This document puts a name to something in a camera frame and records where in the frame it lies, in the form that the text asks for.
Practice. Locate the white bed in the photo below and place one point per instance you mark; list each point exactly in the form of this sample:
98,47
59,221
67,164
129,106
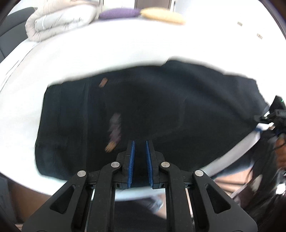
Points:
134,44

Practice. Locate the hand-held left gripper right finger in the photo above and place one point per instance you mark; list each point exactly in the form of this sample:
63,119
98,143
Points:
148,160

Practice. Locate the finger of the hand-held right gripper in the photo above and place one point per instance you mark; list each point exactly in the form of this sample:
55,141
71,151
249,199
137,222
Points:
261,118

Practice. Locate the yellow pillow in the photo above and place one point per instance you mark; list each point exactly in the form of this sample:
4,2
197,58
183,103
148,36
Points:
163,15

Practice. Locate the person's dark clothing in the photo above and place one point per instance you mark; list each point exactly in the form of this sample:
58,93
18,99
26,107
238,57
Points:
265,178

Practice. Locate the black pants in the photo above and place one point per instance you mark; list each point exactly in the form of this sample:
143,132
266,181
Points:
156,100

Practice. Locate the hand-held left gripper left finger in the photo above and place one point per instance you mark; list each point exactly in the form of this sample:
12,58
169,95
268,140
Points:
131,160

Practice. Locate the purple pillow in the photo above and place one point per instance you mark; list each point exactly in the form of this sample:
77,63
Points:
118,13

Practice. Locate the folded beige grey duvet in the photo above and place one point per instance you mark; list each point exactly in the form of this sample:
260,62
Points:
60,20

